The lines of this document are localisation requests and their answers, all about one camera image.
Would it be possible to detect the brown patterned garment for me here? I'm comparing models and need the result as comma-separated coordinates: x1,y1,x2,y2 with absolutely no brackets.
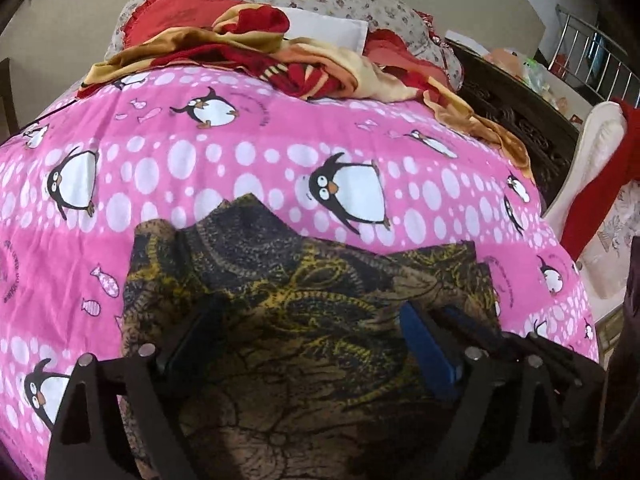
120,192,503,480

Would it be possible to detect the pink penguin print bedsheet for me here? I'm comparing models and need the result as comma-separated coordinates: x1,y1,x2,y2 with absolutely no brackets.
0,67,601,480

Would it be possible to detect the pile of colourful knickknacks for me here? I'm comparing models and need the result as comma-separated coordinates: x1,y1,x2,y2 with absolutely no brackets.
482,47,586,121

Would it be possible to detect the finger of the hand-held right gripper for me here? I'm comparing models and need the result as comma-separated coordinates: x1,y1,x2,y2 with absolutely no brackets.
440,307,608,411

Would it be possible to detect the white cushioned chair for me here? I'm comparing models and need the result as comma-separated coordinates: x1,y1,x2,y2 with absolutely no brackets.
542,101,640,306

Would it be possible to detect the white pillow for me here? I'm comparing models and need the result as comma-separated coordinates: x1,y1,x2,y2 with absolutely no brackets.
282,7,371,53

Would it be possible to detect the red frilled pillow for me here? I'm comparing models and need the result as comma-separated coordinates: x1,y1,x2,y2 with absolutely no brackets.
120,0,241,51

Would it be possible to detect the metal rack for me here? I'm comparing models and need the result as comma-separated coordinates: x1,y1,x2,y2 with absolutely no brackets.
547,4,631,103

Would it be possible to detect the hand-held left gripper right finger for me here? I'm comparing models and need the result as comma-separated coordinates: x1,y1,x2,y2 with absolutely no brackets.
400,302,568,480

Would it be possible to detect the red cloth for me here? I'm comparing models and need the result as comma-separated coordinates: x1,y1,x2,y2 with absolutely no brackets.
560,96,640,261

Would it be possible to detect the red and yellow blanket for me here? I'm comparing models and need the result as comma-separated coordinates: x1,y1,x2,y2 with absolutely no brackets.
77,2,533,181

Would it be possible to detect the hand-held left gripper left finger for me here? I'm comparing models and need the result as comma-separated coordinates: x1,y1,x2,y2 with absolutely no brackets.
45,292,228,480

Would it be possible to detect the small red pillow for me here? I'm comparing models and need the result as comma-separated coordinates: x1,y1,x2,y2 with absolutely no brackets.
362,27,453,88

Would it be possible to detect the dark carved wooden headboard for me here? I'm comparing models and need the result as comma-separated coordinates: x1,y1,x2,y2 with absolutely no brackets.
445,37,581,206

